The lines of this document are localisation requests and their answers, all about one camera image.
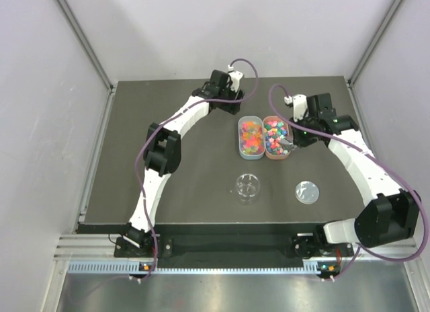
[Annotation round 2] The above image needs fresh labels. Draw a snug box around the right aluminium corner post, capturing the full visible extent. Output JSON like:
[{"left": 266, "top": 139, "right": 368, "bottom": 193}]
[{"left": 347, "top": 0, "right": 406, "bottom": 89}]

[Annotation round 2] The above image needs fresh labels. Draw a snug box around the slotted grey cable duct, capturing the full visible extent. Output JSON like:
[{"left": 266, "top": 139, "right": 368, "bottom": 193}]
[{"left": 67, "top": 260, "right": 340, "bottom": 275}]

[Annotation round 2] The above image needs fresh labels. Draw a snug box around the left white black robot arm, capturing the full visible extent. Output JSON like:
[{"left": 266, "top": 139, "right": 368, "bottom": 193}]
[{"left": 124, "top": 66, "right": 244, "bottom": 256}]

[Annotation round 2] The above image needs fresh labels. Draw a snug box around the clear round jar lid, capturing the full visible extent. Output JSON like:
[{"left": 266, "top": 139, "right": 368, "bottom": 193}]
[{"left": 295, "top": 181, "right": 320, "bottom": 205}]

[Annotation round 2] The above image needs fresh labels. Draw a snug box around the clear plastic jar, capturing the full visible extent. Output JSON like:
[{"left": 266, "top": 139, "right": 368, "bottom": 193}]
[{"left": 234, "top": 173, "right": 261, "bottom": 204}]

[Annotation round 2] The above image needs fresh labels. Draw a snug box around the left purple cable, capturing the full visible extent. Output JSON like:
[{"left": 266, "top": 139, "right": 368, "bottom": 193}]
[{"left": 67, "top": 58, "right": 259, "bottom": 293}]

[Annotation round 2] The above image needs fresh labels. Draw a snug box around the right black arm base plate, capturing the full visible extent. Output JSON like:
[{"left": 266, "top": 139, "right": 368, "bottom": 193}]
[{"left": 291, "top": 234, "right": 354, "bottom": 259}]

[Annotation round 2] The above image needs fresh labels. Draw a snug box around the pink tray of opaque candies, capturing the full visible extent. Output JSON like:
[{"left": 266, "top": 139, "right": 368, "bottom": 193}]
[{"left": 263, "top": 116, "right": 292, "bottom": 160}]

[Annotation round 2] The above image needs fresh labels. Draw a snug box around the aluminium front frame rail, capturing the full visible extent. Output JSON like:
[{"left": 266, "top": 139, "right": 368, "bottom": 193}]
[{"left": 54, "top": 234, "right": 417, "bottom": 260}]

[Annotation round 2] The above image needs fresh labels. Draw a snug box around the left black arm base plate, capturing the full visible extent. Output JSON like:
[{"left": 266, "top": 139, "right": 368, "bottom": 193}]
[{"left": 114, "top": 237, "right": 173, "bottom": 258}]

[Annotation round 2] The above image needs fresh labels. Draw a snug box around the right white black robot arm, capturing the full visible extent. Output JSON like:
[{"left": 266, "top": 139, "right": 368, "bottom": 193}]
[{"left": 284, "top": 93, "right": 419, "bottom": 256}]

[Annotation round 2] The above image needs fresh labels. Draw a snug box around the left aluminium corner post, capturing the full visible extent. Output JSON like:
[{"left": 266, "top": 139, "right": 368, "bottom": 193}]
[{"left": 49, "top": 0, "right": 117, "bottom": 94}]

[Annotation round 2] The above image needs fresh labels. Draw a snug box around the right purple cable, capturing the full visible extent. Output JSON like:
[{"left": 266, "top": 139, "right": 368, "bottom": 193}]
[{"left": 269, "top": 84, "right": 423, "bottom": 282}]

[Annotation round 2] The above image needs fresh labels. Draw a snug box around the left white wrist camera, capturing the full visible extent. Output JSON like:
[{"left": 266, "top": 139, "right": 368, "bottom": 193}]
[{"left": 227, "top": 65, "right": 243, "bottom": 93}]

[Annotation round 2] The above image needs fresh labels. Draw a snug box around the purple cable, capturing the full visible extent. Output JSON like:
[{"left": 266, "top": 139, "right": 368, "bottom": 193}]
[
  {"left": 67, "top": 58, "right": 259, "bottom": 293},
  {"left": 269, "top": 84, "right": 423, "bottom": 282}
]

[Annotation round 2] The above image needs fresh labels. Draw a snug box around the blue tray of translucent candies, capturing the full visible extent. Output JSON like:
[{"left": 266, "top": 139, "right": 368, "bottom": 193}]
[{"left": 238, "top": 116, "right": 266, "bottom": 160}]

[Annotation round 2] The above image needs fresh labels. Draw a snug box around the aluminium corner post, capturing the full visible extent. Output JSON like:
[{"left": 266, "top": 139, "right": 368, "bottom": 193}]
[
  {"left": 347, "top": 0, "right": 406, "bottom": 89},
  {"left": 49, "top": 0, "right": 117, "bottom": 94}
]

